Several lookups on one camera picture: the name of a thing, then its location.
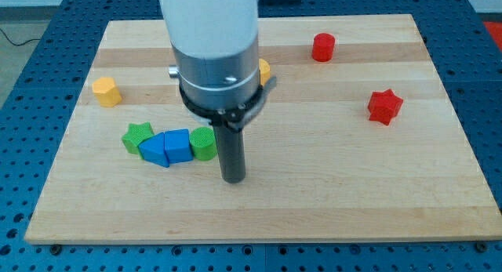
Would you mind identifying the blue cube block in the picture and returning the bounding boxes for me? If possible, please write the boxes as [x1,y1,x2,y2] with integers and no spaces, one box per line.
[164,129,193,164]

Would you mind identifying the yellow heart block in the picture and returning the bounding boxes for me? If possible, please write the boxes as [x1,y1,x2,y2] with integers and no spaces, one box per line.
[259,58,271,86]

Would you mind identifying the blue triangle block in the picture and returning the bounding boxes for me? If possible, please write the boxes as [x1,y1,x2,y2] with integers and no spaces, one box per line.
[139,132,170,168]

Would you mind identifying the red object at right edge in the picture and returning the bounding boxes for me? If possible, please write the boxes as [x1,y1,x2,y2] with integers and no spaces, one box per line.
[483,21,502,50]

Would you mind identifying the red star block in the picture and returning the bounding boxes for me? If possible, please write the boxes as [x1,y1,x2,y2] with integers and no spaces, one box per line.
[367,89,404,125]

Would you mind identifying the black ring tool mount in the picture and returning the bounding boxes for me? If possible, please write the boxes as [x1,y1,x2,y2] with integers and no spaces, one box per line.
[179,76,277,132]

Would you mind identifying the wooden board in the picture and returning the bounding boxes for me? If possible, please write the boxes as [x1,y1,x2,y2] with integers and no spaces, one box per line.
[25,14,501,245]

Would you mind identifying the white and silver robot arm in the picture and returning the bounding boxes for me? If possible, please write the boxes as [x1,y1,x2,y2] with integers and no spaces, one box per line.
[159,0,276,183]

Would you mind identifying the green cylinder block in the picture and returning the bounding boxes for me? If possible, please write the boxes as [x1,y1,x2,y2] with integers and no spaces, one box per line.
[189,127,217,161]

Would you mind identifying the red cylinder block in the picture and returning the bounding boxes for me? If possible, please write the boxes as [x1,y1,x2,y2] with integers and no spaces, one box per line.
[311,33,336,62]

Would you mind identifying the yellow hexagon block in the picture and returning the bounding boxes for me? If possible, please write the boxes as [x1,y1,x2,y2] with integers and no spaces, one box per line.
[92,77,122,107]

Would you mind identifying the black cable on floor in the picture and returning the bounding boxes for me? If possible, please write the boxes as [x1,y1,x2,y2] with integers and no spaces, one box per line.
[0,27,42,48]

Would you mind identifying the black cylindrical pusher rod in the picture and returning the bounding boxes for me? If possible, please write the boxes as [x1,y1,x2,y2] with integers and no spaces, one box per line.
[213,126,246,183]

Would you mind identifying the green star block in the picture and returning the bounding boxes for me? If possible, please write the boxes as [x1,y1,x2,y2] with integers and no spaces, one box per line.
[121,121,154,155]

